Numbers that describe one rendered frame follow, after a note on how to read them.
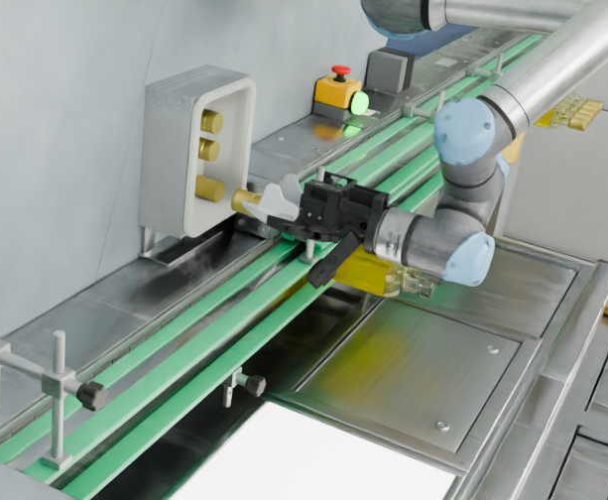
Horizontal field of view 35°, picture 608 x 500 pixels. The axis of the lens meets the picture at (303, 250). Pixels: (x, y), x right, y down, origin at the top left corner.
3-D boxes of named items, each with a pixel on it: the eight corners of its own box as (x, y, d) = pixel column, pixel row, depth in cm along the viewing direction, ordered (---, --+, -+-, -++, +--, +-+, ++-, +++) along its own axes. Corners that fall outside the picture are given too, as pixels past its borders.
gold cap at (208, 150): (184, 137, 149) (209, 144, 148) (197, 131, 152) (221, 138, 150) (183, 159, 151) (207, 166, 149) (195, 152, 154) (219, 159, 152)
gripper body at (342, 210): (321, 169, 142) (398, 190, 138) (313, 222, 145) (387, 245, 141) (299, 182, 135) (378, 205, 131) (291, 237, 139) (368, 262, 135)
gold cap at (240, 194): (232, 191, 143) (258, 199, 142) (243, 185, 146) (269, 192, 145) (229, 213, 145) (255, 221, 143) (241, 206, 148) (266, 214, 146)
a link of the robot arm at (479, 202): (511, 136, 130) (482, 205, 127) (514, 178, 140) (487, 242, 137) (455, 122, 133) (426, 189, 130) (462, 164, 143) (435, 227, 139)
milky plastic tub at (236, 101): (139, 226, 148) (187, 243, 145) (147, 84, 138) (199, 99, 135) (199, 193, 162) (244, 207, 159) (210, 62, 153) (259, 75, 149)
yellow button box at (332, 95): (309, 113, 196) (343, 122, 193) (314, 76, 192) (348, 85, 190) (324, 105, 201) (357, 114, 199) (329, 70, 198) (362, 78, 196)
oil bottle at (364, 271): (287, 266, 173) (397, 304, 166) (290, 238, 171) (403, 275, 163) (301, 255, 178) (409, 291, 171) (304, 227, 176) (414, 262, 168)
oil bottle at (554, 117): (483, 112, 277) (581, 138, 267) (487, 93, 274) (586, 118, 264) (489, 108, 281) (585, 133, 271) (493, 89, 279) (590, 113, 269)
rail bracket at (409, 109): (398, 116, 207) (457, 132, 203) (404, 83, 204) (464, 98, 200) (405, 112, 211) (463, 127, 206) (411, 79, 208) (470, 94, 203)
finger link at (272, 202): (246, 173, 141) (306, 187, 139) (242, 209, 143) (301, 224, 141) (239, 179, 138) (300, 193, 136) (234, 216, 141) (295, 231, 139)
